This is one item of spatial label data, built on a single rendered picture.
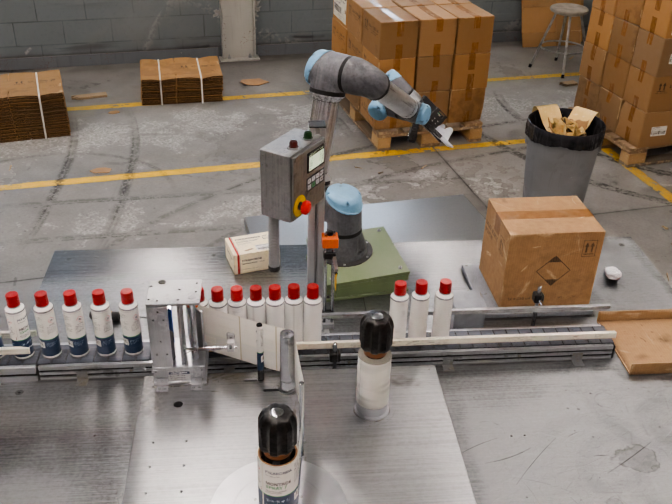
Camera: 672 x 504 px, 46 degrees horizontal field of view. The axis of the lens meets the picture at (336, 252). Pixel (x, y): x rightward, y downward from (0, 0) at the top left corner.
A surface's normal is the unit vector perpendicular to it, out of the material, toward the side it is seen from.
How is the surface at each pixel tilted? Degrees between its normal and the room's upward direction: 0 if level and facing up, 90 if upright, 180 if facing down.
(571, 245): 90
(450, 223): 0
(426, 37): 90
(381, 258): 4
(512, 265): 90
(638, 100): 91
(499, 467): 0
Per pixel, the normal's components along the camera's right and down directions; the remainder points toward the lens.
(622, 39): -0.95, 0.14
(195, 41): 0.26, 0.51
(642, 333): 0.03, -0.85
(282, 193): -0.50, 0.44
